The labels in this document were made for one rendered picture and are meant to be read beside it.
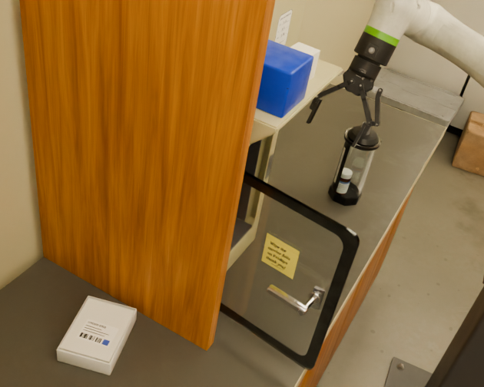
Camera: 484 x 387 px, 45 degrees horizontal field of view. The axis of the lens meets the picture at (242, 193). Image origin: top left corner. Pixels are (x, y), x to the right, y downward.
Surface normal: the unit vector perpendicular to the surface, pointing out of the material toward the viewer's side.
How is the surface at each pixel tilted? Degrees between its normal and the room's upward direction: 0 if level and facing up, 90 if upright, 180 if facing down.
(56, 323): 0
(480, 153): 90
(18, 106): 90
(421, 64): 90
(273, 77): 90
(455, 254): 0
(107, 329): 0
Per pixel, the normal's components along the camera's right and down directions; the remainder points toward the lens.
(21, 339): 0.15, -0.77
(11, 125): 0.86, 0.40
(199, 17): -0.49, 0.49
